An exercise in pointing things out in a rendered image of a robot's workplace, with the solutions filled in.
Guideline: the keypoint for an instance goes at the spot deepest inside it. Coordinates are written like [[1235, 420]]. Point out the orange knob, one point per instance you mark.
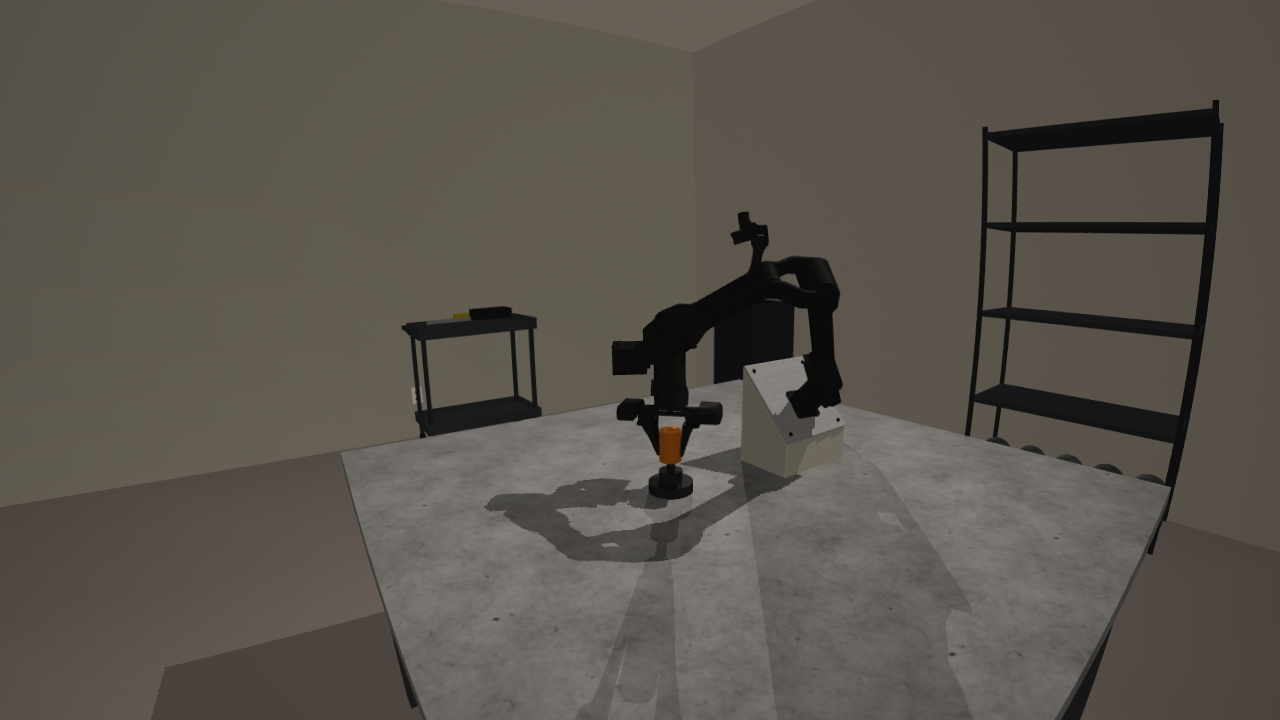
[[670, 445]]

